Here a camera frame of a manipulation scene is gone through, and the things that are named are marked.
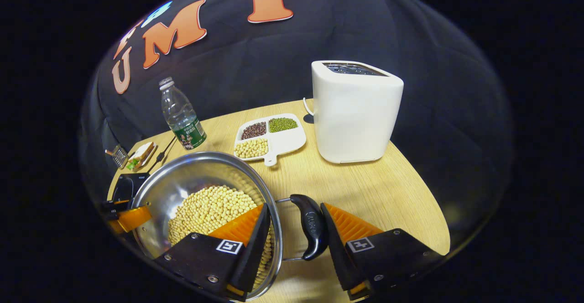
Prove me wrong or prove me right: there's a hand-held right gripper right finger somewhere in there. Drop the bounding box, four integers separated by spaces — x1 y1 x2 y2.
320 203 445 300

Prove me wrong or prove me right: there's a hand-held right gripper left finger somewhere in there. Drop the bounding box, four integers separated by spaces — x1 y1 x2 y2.
155 203 272 302

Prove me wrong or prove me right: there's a steel pot with black handles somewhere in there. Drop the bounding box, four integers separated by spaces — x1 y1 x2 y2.
131 151 329 301

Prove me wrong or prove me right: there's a pile of yellow soybeans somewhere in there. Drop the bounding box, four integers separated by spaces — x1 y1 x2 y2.
167 185 274 290

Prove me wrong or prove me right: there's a wrapped sandwich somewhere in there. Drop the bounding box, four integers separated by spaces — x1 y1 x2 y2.
125 141 158 171

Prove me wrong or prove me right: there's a clear plastic water bottle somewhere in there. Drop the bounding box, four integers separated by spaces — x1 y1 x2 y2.
158 77 207 151

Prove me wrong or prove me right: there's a white divided bean dish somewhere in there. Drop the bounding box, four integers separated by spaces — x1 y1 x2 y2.
233 113 307 167

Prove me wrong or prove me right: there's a white toaster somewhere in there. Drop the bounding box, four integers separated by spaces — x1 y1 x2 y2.
311 60 404 164

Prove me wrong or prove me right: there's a black backdrop cloth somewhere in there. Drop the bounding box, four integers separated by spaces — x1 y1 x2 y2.
78 0 516 249

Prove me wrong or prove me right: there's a black power cable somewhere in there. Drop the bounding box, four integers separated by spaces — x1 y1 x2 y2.
147 136 177 173

